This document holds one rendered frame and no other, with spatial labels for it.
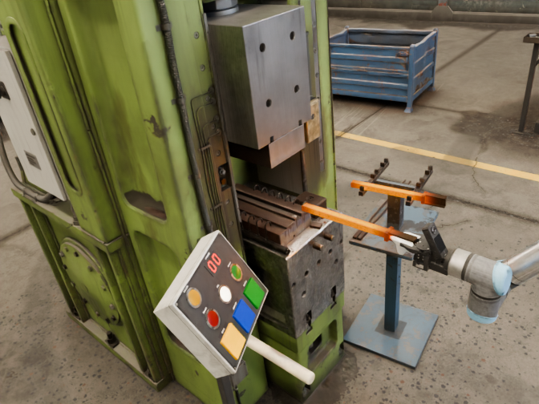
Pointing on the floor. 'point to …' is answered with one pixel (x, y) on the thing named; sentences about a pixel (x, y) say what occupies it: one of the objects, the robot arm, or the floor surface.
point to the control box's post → (225, 389)
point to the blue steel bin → (383, 63)
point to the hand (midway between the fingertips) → (395, 234)
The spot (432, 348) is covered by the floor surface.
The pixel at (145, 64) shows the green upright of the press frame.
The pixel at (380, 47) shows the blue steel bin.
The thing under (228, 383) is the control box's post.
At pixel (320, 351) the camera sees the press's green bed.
